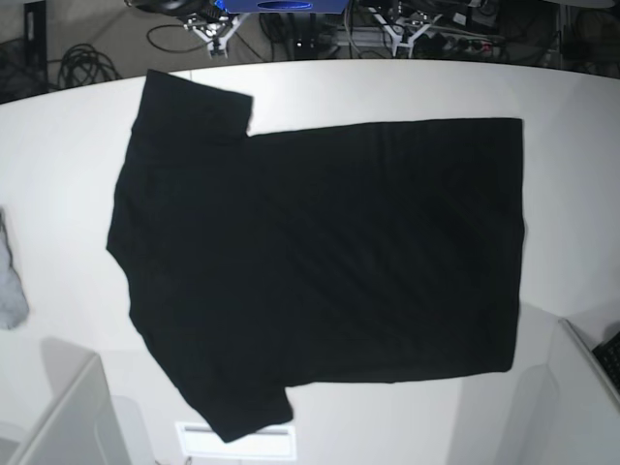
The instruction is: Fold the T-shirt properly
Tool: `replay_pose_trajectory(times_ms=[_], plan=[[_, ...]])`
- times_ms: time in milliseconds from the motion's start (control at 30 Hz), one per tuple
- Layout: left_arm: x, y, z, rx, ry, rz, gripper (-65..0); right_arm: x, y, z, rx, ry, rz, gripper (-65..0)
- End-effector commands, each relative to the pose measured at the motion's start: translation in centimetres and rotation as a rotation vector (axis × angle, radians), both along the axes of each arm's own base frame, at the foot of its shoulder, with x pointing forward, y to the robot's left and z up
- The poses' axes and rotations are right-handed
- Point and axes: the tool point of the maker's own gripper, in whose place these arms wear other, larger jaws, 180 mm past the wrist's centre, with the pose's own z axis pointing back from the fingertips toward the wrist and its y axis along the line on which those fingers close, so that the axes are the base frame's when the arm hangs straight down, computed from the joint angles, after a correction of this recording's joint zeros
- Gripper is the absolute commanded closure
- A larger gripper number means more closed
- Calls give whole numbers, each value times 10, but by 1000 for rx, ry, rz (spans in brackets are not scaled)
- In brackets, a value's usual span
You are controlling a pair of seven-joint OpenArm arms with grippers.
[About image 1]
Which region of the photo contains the white partition panel right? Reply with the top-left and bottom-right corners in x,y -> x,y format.
543,320 -> 619,464

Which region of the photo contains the black T-shirt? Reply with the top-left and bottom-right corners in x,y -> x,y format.
107,71 -> 525,442

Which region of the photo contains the black keyboard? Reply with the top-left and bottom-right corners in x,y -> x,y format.
593,333 -> 620,392

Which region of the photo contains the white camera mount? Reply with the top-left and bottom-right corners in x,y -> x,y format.
182,14 -> 250,58
368,8 -> 442,59

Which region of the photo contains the grey cloth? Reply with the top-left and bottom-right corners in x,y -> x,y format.
0,210 -> 30,330

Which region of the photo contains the coiled black cable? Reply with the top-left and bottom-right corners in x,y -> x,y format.
56,43 -> 121,91

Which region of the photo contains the white partition panel left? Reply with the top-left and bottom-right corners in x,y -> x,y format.
1,354 -> 132,464

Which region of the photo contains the blue box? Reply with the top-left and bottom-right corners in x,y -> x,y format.
216,0 -> 349,14

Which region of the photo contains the white partition panel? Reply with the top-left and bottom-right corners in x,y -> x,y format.
1,354 -> 132,464
543,320 -> 619,464

